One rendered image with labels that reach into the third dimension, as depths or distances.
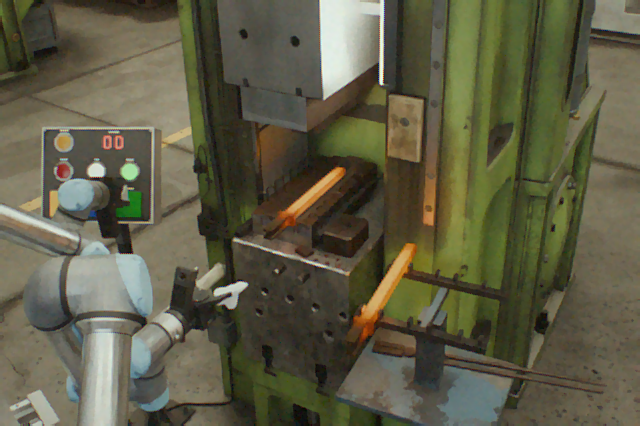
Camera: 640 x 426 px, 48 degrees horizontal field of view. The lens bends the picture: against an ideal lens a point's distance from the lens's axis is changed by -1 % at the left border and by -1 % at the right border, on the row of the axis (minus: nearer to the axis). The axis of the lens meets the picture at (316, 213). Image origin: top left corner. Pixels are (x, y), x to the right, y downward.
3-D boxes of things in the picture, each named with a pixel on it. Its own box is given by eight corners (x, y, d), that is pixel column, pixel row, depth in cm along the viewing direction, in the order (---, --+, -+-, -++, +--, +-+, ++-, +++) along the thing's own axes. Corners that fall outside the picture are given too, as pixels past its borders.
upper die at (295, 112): (307, 132, 187) (305, 97, 182) (242, 119, 196) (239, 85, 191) (378, 80, 218) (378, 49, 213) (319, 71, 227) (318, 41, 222)
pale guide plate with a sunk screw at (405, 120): (418, 163, 189) (421, 101, 180) (387, 156, 192) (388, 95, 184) (422, 160, 190) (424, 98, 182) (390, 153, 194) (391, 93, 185)
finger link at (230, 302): (248, 298, 180) (212, 309, 177) (246, 279, 177) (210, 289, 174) (252, 305, 178) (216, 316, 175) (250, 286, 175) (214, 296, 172)
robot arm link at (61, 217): (51, 261, 169) (72, 219, 169) (32, 242, 177) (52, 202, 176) (80, 268, 175) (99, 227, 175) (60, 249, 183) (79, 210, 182)
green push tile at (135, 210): (141, 217, 210) (141, 191, 210) (116, 217, 211) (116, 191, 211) (143, 217, 212) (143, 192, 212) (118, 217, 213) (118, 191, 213)
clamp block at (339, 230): (350, 259, 199) (350, 239, 196) (323, 252, 203) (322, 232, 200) (369, 238, 208) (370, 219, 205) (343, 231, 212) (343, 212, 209)
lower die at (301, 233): (312, 248, 205) (311, 222, 200) (252, 231, 213) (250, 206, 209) (376, 185, 236) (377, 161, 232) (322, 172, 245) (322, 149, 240)
